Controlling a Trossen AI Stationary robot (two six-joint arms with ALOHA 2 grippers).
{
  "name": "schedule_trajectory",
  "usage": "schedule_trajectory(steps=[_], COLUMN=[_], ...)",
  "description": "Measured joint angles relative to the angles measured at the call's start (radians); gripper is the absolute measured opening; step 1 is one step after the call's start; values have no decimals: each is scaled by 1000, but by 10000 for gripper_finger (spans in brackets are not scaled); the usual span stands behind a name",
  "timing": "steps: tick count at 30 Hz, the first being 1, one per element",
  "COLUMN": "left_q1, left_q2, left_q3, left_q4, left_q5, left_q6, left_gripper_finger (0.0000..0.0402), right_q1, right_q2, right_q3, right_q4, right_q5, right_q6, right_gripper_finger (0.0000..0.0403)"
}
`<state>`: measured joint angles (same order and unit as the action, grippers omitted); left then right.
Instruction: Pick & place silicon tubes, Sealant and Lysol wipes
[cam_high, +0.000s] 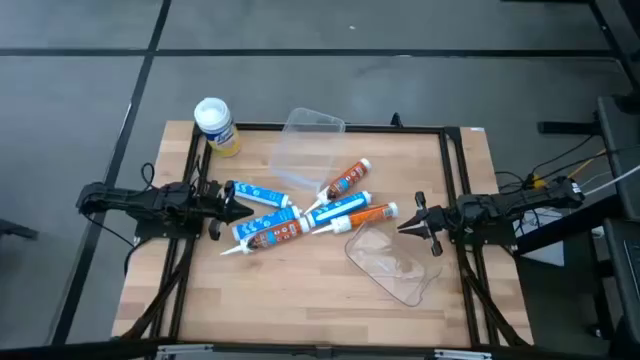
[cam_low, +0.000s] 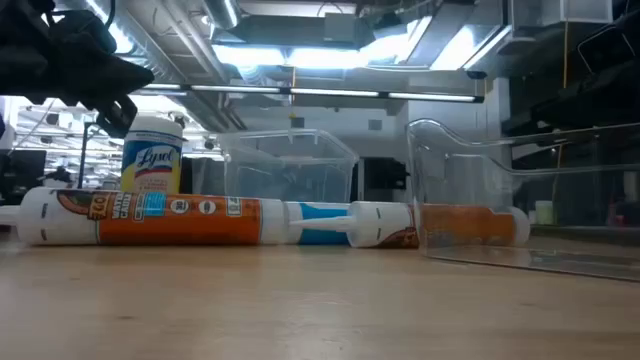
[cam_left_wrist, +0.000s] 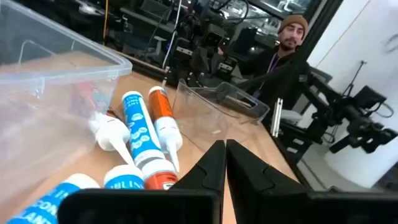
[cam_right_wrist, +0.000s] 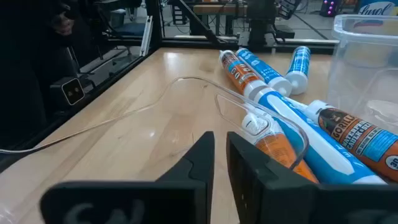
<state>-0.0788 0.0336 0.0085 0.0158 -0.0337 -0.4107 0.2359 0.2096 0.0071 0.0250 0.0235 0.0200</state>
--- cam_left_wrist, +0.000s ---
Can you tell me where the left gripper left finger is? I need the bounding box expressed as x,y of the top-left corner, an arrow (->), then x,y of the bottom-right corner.
57,139 -> 227,224

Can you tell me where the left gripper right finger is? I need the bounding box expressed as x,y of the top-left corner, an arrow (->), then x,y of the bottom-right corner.
226,139 -> 398,224

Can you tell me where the blue white silicone tube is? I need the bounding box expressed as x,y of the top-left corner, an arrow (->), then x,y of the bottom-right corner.
121,90 -> 167,170
6,173 -> 101,224
103,164 -> 146,190

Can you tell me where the orange brown caulk tube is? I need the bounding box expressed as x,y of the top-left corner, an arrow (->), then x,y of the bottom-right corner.
74,83 -> 136,166
141,159 -> 180,190

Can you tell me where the bright orange sealant tube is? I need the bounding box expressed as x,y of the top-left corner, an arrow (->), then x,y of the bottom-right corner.
147,86 -> 184,174

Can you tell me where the small clear plastic bin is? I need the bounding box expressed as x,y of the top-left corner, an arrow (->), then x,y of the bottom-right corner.
172,78 -> 271,153

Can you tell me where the large clear plastic bin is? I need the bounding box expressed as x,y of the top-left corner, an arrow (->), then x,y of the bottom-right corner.
0,0 -> 134,206

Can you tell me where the thin black stand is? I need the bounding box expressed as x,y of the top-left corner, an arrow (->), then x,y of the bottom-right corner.
341,60 -> 368,97

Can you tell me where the person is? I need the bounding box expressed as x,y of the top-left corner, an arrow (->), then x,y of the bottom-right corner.
217,14 -> 312,108

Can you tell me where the silver aluminium bracket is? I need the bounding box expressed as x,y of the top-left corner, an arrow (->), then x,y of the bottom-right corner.
270,98 -> 284,138

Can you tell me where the white cable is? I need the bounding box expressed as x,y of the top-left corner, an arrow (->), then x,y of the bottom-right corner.
161,0 -> 183,69

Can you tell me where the yellow cable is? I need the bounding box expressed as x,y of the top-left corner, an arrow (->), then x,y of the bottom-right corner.
102,0 -> 109,44

